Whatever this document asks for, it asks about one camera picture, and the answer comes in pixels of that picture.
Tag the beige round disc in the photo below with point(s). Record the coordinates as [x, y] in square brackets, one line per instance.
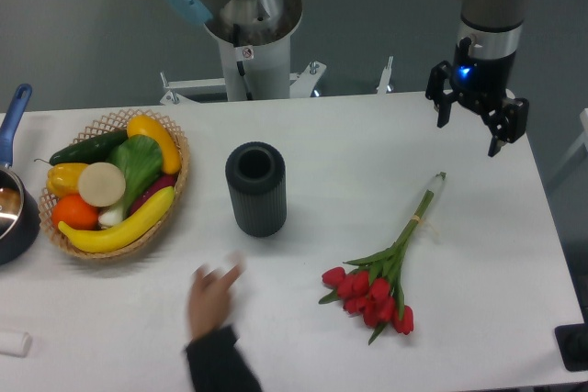
[101, 184]

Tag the yellow bell pepper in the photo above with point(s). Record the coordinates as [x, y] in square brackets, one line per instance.
[62, 179]

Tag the dark sleeved forearm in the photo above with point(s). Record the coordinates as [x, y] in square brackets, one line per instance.
[216, 365]

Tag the white cylinder object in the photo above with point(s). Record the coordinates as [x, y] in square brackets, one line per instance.
[15, 343]

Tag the yellow banana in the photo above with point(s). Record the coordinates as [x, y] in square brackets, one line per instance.
[147, 218]

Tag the purple eggplant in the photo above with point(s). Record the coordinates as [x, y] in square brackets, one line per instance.
[160, 183]

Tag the green cucumber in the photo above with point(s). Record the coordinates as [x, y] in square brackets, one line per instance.
[96, 149]

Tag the blue handled saucepan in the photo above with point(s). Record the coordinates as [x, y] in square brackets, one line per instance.
[20, 219]

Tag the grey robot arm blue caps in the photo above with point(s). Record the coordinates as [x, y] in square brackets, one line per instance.
[494, 25]

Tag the person's hand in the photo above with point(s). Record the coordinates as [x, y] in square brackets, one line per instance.
[210, 297]

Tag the black device at table edge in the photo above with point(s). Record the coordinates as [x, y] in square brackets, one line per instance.
[572, 342]

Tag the orange fruit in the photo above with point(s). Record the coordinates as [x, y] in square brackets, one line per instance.
[75, 212]

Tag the yellow squash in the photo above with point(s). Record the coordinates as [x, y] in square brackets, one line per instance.
[153, 129]

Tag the white chair frame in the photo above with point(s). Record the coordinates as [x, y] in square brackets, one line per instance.
[571, 159]

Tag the red tulip bouquet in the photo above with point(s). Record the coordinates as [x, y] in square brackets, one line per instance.
[370, 287]

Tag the dark grey ribbed vase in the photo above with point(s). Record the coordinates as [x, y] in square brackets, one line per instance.
[256, 177]

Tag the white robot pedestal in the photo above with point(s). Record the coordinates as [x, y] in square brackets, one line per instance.
[254, 41]

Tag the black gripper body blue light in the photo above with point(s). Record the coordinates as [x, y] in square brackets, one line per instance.
[479, 84]

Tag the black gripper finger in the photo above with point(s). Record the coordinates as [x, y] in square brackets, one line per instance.
[440, 90]
[506, 119]

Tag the green bok choy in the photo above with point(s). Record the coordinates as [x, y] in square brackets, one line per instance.
[140, 160]

